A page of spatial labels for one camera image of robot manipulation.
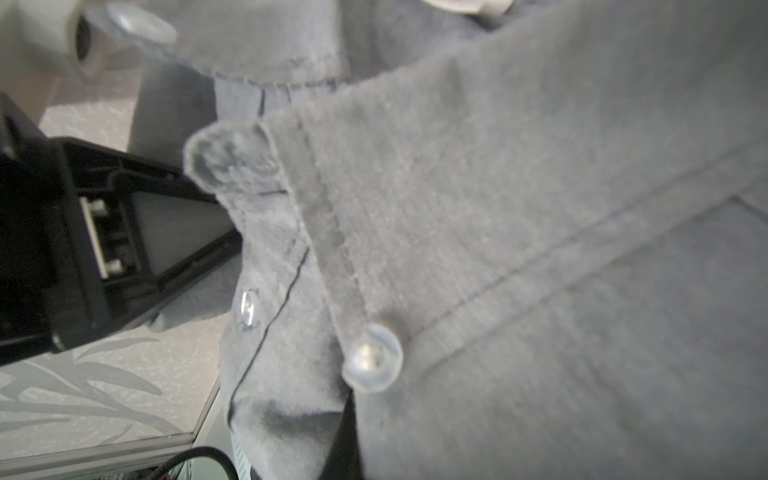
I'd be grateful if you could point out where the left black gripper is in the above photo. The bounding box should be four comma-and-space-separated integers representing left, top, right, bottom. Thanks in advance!
1, 95, 242, 365

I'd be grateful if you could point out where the grey long sleeve shirt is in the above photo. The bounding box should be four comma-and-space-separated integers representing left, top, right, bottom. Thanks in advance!
88, 1, 767, 479

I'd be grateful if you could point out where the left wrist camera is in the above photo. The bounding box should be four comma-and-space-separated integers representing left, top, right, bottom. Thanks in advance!
1, 0, 111, 82

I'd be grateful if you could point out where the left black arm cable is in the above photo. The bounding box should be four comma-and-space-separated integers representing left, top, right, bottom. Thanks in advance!
143, 445, 241, 480

